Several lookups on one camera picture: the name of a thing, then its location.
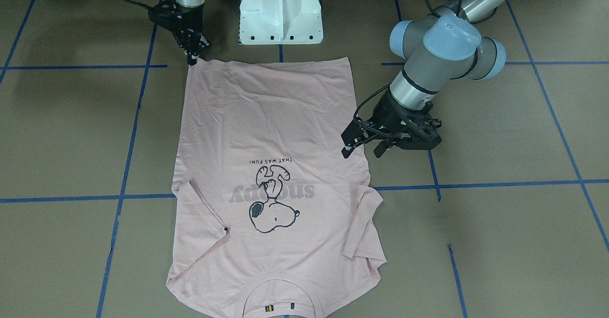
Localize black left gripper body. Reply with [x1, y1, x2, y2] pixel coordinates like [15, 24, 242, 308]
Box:
[368, 89, 418, 140]

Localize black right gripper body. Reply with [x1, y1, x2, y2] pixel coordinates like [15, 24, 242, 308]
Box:
[175, 4, 205, 40]

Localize pink Snoopy t-shirt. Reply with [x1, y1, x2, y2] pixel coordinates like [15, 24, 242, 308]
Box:
[166, 58, 386, 318]

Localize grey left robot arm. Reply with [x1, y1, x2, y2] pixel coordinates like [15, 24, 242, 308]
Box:
[341, 0, 507, 158]

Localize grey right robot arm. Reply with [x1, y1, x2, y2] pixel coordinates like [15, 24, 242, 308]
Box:
[171, 0, 209, 66]

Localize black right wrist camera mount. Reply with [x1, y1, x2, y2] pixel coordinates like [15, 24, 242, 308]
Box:
[147, 1, 181, 31]

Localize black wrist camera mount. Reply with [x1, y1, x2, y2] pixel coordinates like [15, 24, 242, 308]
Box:
[147, 1, 181, 31]
[396, 99, 442, 150]

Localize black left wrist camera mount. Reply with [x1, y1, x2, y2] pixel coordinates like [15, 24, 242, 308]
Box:
[396, 99, 442, 150]

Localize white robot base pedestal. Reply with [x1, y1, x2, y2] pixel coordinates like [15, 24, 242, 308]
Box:
[238, 0, 324, 45]

